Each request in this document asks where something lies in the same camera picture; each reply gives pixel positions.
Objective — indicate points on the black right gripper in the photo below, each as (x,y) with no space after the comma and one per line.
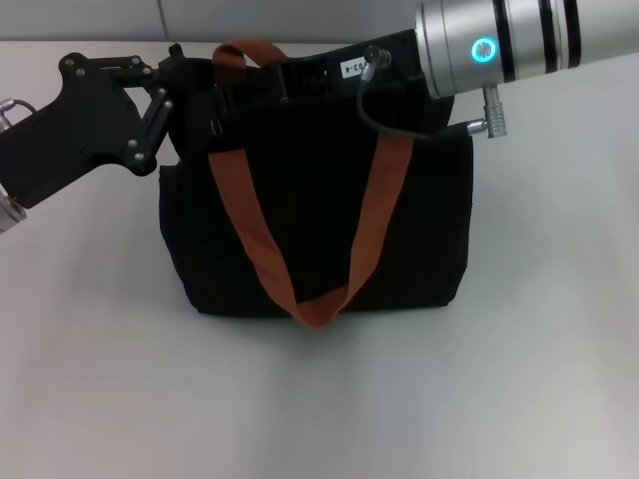
(399,55)

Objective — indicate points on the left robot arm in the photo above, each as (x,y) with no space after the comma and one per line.
(10,214)

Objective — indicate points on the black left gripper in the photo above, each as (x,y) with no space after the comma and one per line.
(75,130)

